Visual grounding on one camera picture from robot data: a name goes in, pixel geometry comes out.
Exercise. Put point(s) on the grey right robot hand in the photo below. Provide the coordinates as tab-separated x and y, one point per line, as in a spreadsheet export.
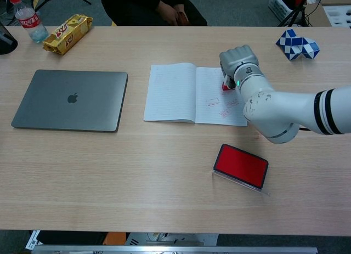
237	57

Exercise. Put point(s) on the small red stamp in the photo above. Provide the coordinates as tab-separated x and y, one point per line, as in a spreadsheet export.
226	86

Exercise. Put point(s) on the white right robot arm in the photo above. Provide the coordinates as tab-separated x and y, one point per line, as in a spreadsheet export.
274	108

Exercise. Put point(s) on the open white notebook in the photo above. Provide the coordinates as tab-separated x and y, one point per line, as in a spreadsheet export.
172	95

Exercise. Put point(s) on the blue white snake puzzle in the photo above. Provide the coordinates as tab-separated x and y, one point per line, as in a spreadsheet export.
296	45

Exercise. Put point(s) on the white plastic basket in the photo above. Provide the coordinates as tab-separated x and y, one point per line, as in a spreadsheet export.
279	4

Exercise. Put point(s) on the red ink pad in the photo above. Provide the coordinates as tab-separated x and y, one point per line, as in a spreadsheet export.
241	166

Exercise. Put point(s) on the cardboard box with white foam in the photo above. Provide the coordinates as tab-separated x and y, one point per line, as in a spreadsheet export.
337	12

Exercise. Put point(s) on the person in black clothes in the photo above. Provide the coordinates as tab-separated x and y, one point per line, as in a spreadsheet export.
131	7

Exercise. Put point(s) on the grey closed laptop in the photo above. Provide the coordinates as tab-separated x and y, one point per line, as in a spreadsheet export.
71	100

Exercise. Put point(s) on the gold snack package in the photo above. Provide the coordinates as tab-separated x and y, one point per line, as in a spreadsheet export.
67	36

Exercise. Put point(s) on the plastic bottle with red label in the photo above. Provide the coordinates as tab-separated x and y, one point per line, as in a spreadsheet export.
30	23

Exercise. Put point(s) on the orange object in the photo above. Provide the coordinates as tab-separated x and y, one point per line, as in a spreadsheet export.
113	239

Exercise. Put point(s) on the black lamp base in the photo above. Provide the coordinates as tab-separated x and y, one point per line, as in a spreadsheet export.
6	42

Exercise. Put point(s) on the aluminium rail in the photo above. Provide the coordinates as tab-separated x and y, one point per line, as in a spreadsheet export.
164	249

